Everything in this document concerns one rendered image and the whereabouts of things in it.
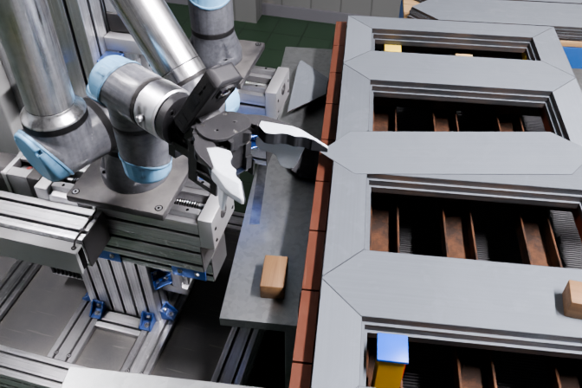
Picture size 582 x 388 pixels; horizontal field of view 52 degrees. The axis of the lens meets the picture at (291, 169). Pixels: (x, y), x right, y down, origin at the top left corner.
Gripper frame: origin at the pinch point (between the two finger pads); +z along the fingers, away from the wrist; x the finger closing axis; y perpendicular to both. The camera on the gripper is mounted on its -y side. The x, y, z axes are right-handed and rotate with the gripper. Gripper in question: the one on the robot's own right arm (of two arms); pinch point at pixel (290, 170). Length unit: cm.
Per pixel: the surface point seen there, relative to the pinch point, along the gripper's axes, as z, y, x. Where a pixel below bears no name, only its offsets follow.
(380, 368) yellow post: 7, 58, -27
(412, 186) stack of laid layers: -16, 52, -76
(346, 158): -34, 50, -70
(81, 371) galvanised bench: -23, 44, 18
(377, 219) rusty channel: -24, 68, -76
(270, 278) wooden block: -30, 68, -37
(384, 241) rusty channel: -18, 69, -70
